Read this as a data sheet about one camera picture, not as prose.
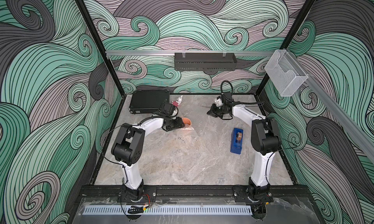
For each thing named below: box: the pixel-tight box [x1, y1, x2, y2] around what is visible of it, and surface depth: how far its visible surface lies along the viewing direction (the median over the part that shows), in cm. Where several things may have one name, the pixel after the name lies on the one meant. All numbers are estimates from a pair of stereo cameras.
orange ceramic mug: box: [182, 117, 192, 129], surface depth 94 cm
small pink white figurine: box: [171, 94, 184, 108], surface depth 112 cm
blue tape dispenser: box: [230, 127, 244, 155], surface depth 89 cm
